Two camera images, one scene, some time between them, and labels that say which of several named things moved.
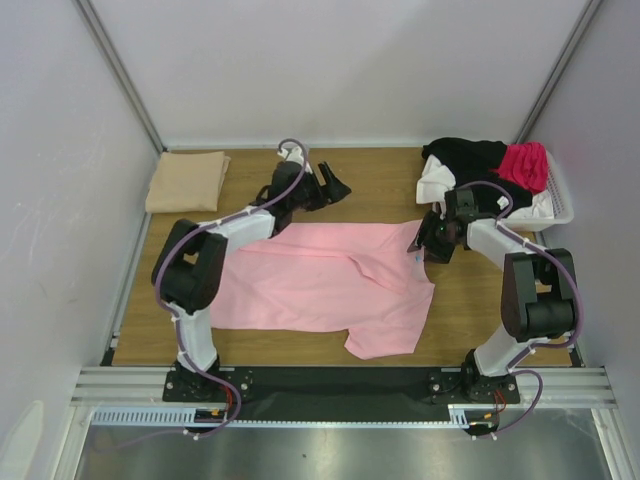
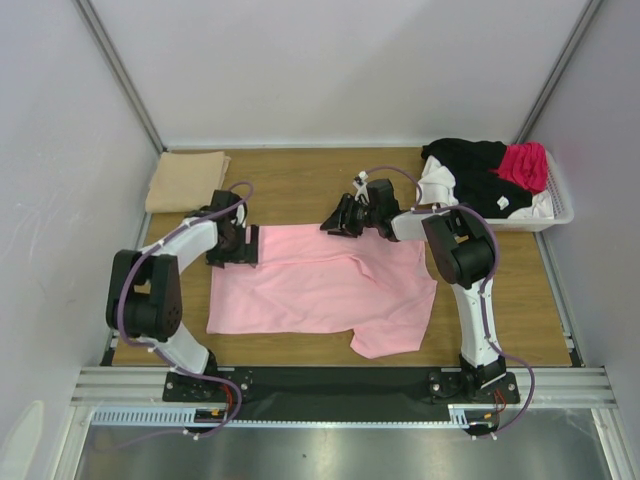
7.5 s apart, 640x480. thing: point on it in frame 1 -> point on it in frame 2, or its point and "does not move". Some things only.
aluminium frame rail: (145, 385) does not move
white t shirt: (438, 177) does not move
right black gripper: (433, 244) -> (347, 216)
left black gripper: (334, 190) -> (246, 252)
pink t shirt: (364, 278) does not move
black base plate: (342, 393) does not move
